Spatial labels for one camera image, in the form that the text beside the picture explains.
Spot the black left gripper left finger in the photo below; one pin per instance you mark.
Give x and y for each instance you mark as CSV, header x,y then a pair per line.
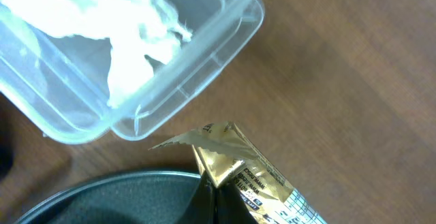
x,y
201,209

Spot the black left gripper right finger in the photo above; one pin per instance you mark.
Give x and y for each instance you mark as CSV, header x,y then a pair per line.
x,y
230,207

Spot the gold snack wrapper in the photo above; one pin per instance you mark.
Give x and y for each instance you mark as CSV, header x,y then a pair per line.
x,y
224,153

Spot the white tissue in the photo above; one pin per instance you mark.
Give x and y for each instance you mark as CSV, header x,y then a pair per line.
x,y
138,30

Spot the clear plastic waste bin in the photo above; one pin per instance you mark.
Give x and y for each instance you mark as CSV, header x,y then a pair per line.
x,y
61,84

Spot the round black serving tray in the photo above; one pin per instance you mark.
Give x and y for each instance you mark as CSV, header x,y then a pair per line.
x,y
148,196

